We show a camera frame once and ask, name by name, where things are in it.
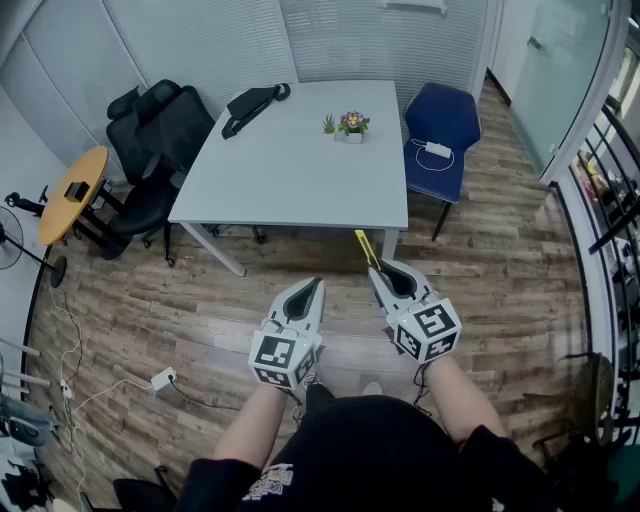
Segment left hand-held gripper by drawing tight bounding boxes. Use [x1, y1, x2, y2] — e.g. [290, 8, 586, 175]
[248, 277, 326, 390]

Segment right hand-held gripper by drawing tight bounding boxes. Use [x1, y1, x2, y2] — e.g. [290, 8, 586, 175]
[368, 259, 462, 364]

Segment person's left forearm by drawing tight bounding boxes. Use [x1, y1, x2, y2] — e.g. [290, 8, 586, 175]
[214, 383, 297, 471]

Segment person's right forearm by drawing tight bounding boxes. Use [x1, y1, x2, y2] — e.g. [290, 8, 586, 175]
[424, 356, 507, 444]

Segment person's black trousers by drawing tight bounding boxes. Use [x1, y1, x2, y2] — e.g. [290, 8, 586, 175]
[302, 383, 337, 426]

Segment grey square table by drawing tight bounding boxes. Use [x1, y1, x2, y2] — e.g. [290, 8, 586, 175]
[167, 79, 410, 278]

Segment white floor power adapter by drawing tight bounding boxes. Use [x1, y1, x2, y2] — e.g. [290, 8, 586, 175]
[151, 366, 179, 396]

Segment person's black shirt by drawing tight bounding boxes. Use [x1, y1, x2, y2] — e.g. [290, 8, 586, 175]
[174, 394, 556, 512]

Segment pink flowering plant pot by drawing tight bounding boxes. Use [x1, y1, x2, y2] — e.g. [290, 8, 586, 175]
[337, 110, 371, 145]

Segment blue chair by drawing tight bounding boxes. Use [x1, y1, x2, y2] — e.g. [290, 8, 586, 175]
[402, 81, 484, 243]

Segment black sling bag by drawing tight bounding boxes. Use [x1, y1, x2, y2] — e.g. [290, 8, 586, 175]
[221, 82, 292, 141]

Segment black metal railing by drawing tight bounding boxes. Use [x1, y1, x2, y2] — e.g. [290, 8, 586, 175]
[547, 102, 640, 451]

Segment round dark stool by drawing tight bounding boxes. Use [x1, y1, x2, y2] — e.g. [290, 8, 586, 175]
[522, 352, 626, 451]

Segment round wooden side table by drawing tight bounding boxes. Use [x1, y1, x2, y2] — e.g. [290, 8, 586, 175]
[38, 145, 129, 261]

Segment frosted glass door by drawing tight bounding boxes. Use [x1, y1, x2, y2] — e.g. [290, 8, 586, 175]
[509, 0, 616, 176]

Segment black standing fan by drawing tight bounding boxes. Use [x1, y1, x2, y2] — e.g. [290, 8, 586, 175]
[0, 204, 69, 290]

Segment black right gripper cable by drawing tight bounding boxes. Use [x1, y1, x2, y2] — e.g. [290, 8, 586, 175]
[413, 362, 434, 419]

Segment white power strip cable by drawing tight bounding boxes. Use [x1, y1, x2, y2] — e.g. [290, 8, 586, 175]
[413, 138, 456, 172]

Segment black adapter cable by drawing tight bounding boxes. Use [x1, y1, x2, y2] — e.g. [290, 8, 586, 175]
[169, 375, 242, 414]

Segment white floor cable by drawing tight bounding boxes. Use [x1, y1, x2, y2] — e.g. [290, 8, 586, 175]
[69, 378, 156, 416]

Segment thin black floor cable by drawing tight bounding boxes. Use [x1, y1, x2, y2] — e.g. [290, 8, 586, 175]
[47, 287, 85, 382]

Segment white stand frame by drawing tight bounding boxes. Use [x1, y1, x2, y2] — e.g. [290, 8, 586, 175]
[0, 337, 52, 401]

